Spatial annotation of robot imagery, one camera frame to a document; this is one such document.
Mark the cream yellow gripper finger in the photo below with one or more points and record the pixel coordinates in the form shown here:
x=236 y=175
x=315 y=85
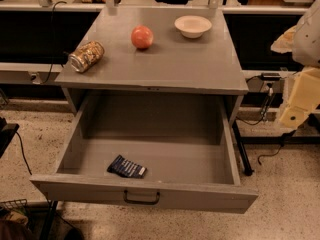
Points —
x=304 y=98

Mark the dark blue rxbar wrapper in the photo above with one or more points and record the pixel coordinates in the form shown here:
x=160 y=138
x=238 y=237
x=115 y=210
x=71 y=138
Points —
x=126 y=168

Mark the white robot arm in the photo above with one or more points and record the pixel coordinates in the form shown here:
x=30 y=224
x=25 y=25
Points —
x=303 y=41

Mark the grey cabinet counter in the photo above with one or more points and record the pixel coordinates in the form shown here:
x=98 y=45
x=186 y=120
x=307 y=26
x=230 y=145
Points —
x=175 y=80

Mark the grey open top drawer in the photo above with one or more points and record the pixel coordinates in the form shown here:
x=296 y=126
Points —
x=191 y=165

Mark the black power adapter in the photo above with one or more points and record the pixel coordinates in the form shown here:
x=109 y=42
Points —
x=270 y=76

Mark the black table leg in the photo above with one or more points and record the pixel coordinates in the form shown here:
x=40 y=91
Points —
x=248 y=171

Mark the white ceramic bowl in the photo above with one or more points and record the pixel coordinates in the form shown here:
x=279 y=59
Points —
x=192 y=26

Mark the red apple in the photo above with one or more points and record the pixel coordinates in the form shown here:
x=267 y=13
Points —
x=142 y=37

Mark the golden patterned drink can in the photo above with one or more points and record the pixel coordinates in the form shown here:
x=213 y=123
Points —
x=85 y=56

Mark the black device left edge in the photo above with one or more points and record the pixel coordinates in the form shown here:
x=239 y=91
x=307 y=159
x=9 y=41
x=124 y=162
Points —
x=7 y=132

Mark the black drawer handle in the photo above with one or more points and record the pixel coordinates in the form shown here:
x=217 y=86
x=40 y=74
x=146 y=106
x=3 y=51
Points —
x=141 y=198

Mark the wire basket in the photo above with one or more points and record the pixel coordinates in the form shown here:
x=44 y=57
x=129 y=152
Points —
x=18 y=205

